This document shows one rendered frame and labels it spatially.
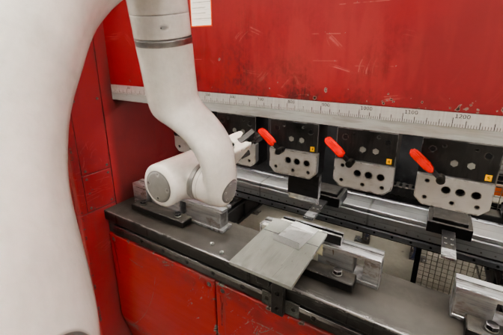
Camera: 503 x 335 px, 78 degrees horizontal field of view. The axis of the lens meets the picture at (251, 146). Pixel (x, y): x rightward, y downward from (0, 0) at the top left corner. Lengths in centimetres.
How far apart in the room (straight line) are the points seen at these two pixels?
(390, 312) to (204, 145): 69
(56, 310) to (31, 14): 18
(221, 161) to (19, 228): 38
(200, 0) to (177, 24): 55
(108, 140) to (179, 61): 97
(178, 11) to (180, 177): 28
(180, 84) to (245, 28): 47
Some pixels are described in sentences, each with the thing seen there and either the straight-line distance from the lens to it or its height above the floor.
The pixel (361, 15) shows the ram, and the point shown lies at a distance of 82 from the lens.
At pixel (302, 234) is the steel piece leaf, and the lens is 98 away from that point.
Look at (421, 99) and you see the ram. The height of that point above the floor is 143.
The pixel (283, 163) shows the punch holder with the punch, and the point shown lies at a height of 121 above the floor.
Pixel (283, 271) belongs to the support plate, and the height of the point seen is 100.
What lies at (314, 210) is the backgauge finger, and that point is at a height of 101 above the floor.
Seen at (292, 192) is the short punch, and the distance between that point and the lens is 99.
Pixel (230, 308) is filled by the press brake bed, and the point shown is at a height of 68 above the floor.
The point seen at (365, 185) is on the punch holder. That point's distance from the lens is 87.
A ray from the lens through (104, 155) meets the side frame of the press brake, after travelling 144.
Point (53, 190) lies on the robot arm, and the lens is 22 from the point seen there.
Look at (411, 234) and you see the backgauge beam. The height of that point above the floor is 93.
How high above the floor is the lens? 153
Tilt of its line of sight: 17 degrees down
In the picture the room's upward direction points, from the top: straight up
